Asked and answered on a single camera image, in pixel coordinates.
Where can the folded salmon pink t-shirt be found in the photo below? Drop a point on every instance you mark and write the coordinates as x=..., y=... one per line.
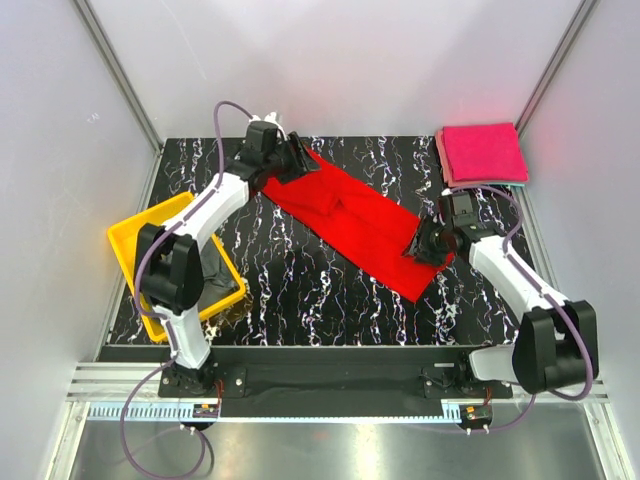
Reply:
x=445, y=165

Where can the aluminium corner post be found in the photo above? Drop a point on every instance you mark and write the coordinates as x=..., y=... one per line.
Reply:
x=569, y=38
x=98, y=34

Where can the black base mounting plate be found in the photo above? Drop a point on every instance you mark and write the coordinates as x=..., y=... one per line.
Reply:
x=370, y=356

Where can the grey t-shirt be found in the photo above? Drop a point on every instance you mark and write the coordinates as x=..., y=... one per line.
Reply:
x=218, y=280

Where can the red t-shirt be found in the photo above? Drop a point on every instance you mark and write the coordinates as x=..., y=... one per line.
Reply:
x=365, y=227

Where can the white slotted cable duct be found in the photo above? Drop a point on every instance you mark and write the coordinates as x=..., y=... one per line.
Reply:
x=228, y=411

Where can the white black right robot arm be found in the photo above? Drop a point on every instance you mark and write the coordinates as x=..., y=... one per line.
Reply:
x=556, y=349

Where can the folded teal t-shirt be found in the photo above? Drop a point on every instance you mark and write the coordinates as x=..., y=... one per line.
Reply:
x=506, y=184

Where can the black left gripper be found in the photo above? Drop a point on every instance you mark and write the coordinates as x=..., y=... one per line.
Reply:
x=301, y=162

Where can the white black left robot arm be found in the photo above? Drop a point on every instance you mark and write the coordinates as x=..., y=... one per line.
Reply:
x=168, y=274

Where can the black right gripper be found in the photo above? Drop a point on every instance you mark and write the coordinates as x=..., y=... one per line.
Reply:
x=418, y=244

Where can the right aluminium corner post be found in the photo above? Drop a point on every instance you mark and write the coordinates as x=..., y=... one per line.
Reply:
x=569, y=38

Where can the left aluminium corner post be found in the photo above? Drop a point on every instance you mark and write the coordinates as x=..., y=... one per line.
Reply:
x=98, y=34

